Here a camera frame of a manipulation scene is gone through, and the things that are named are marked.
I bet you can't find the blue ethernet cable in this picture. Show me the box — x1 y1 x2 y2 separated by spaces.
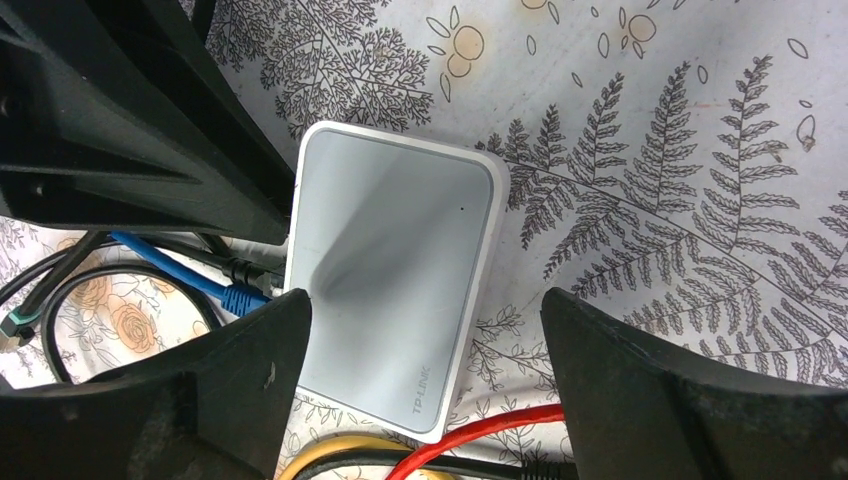
109 230 283 317

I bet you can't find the red ethernet cable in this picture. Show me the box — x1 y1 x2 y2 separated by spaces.
384 404 568 480

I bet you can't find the black short ethernet cable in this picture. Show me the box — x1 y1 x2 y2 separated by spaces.
291 451 578 480

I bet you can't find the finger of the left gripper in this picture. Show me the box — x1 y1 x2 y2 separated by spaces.
1 0 295 244

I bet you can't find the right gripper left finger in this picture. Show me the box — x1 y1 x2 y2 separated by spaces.
1 289 312 479

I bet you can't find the yellow ethernet cable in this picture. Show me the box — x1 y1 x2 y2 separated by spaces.
276 433 458 480

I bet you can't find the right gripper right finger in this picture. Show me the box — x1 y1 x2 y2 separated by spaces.
540 288 847 479

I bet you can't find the black round ethernet cable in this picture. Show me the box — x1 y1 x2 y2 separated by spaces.
0 233 286 386

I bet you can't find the white network switch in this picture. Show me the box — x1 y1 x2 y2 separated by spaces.
285 121 509 443

